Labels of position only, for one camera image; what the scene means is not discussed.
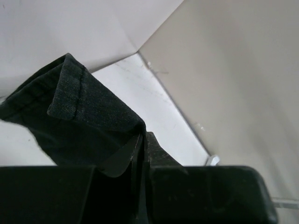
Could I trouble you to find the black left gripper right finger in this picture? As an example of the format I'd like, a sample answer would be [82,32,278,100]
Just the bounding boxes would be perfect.
[144,132,278,224]

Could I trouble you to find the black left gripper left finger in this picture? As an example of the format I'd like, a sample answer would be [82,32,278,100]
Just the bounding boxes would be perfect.
[0,135,143,224]

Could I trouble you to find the black denim trousers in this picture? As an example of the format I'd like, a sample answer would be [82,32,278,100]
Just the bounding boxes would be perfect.
[0,54,146,165]

